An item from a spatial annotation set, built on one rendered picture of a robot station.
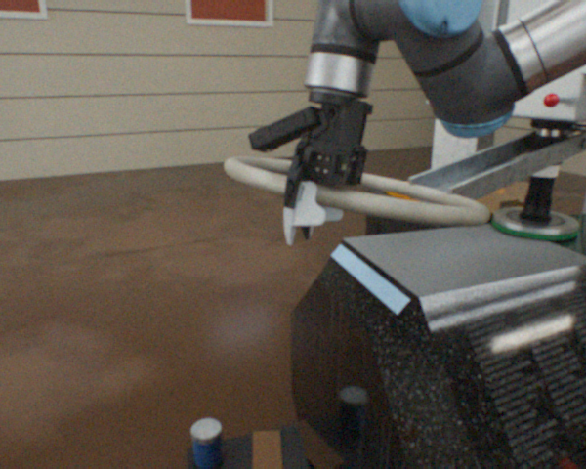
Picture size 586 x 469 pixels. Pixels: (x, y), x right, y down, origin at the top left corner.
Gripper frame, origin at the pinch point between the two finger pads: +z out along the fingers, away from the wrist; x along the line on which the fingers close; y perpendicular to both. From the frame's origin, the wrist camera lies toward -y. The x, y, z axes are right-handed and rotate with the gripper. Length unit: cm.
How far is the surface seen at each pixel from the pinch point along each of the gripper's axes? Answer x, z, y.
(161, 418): 70, 103, -73
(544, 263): 56, 5, 37
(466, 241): 63, 5, 19
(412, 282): 33.2, 11.4, 13.2
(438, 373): 22.1, 23.5, 23.2
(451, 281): 37.1, 9.9, 20.3
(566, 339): 44, 17, 44
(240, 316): 153, 90, -90
